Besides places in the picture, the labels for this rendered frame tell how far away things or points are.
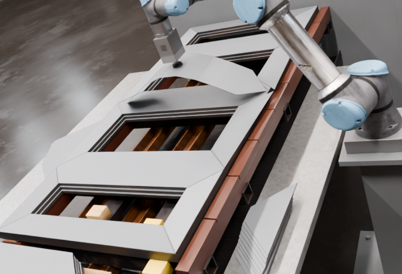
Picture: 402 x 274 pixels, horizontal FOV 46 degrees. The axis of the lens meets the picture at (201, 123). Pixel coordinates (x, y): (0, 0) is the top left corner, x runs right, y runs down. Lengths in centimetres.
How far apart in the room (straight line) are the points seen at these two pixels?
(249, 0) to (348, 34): 118
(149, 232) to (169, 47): 75
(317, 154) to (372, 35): 98
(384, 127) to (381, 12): 96
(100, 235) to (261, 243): 47
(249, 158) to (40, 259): 69
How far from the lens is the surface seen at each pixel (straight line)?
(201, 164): 150
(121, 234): 140
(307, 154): 168
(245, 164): 148
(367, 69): 151
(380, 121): 158
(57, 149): 221
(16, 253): 160
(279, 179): 161
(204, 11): 270
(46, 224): 163
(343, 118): 143
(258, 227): 141
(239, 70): 184
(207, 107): 181
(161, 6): 172
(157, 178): 154
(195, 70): 182
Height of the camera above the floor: 167
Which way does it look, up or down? 28 degrees down
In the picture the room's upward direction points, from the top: 22 degrees counter-clockwise
